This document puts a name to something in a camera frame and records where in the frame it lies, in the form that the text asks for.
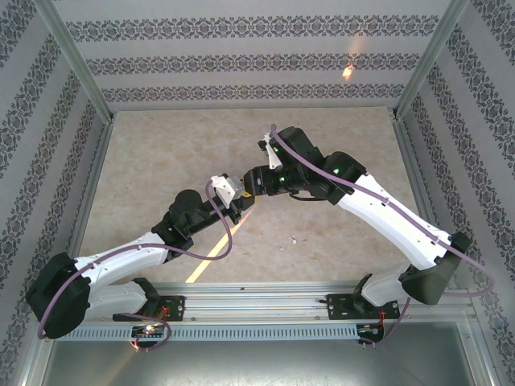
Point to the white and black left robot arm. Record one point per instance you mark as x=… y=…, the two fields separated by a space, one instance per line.
x=120 y=257

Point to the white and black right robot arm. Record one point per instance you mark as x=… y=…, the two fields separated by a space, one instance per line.
x=394 y=225

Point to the small white scrap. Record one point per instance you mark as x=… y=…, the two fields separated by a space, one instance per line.
x=293 y=241

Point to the small electronics board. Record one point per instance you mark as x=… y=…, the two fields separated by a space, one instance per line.
x=149 y=330
x=368 y=329

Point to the grey metal sheet panel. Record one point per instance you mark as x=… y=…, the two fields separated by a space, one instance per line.
x=257 y=362

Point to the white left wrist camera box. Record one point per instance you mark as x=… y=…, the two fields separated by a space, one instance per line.
x=225 y=187

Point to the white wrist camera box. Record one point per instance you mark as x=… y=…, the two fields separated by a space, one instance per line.
x=274 y=161
x=225 y=187

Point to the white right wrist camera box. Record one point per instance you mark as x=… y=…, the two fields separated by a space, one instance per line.
x=274 y=161

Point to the aluminium side frame rail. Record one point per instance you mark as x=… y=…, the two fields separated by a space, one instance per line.
x=419 y=181
x=92 y=181

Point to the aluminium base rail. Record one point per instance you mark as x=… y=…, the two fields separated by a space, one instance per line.
x=257 y=301

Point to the aluminium frame post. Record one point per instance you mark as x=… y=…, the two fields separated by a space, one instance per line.
x=72 y=60
x=432 y=60

